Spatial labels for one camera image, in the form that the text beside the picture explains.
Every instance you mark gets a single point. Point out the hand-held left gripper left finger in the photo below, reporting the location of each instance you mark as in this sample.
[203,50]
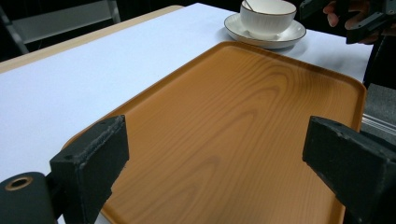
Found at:
[90,165]

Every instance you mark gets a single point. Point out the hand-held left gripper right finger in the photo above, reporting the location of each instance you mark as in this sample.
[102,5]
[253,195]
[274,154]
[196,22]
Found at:
[351,161]

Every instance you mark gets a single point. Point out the white saucer with dark rim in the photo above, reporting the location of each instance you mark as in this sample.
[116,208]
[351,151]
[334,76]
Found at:
[292,34]

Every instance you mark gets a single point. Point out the white ribbed cup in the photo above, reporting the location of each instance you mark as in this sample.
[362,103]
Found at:
[267,17]

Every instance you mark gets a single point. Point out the brown wooden tray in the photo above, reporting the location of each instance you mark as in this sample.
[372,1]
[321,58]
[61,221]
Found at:
[236,130]

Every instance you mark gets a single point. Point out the grey chair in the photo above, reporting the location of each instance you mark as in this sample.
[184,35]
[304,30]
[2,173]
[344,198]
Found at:
[62,25]

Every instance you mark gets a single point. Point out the silver metal rail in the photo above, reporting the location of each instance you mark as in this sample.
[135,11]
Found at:
[379,122]

